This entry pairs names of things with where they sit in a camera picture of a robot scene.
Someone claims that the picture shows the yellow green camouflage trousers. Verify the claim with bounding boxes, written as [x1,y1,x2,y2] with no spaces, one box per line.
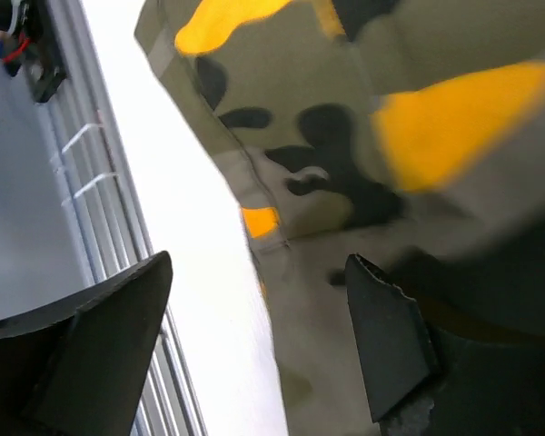
[134,1,545,435]

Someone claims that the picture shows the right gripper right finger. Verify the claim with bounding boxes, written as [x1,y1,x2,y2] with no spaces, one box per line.
[345,254,545,435]

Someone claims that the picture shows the aluminium rail frame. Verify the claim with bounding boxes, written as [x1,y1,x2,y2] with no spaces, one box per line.
[39,1,207,436]

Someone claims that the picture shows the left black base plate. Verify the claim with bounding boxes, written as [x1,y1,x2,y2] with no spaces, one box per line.
[0,0,67,104]

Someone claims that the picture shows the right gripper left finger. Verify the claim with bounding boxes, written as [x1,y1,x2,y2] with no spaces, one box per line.
[0,252,173,436]

